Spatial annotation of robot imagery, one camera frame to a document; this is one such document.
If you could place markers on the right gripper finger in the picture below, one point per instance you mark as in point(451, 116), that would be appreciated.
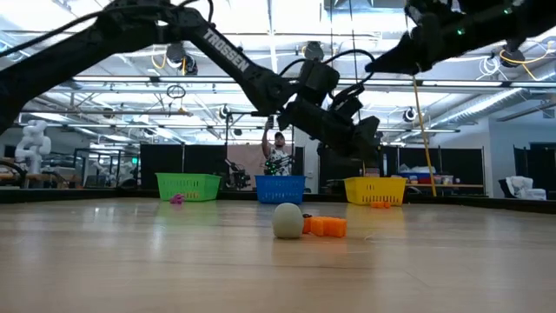
point(395, 61)

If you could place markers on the grey skull decoration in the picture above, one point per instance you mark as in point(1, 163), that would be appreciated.
point(287, 221)

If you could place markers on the background black robot arm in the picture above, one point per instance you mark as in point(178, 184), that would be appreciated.
point(239, 178)

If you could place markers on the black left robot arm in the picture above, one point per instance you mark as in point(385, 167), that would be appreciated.
point(65, 56)

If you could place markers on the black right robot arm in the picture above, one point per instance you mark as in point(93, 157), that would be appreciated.
point(499, 21)

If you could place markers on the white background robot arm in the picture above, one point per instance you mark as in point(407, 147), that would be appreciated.
point(32, 143)

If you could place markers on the purple Halloween decoration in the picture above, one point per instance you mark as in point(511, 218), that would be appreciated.
point(176, 199)

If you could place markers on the person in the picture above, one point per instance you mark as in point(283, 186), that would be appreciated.
point(278, 161)

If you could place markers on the yellow plastic basket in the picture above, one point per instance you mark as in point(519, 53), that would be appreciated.
point(375, 190)

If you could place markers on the ceiling light strip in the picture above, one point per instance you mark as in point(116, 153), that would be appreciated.
point(425, 130)

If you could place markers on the blue plastic basket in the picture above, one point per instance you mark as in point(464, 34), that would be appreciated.
point(280, 189)

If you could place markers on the brown backdrop panel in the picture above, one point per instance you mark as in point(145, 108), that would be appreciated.
point(243, 158)

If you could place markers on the blue and red boxes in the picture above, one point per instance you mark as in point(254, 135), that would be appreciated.
point(417, 175)

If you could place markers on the wooden top desk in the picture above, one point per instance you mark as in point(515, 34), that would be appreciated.
point(460, 185)

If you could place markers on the green plastic basket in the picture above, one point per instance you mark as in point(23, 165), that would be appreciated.
point(187, 187)

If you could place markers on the black office chair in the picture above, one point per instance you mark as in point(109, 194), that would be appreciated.
point(505, 189)

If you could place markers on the white cloth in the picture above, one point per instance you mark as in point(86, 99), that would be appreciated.
point(523, 187)

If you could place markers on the black ceiling device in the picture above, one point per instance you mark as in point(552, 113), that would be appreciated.
point(176, 52)

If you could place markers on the long ceiling light bar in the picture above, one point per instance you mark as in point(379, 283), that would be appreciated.
point(130, 79)

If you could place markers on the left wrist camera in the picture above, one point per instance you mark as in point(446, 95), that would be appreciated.
point(347, 102)

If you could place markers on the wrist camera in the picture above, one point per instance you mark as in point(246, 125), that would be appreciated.
point(428, 8)
point(347, 102)

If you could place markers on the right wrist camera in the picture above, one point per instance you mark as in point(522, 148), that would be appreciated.
point(428, 8)

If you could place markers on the white ventilation duct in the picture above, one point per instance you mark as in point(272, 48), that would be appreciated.
point(478, 106)

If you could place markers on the black partition wall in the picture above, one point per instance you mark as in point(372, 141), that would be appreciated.
point(191, 158)
point(460, 165)
point(538, 165)

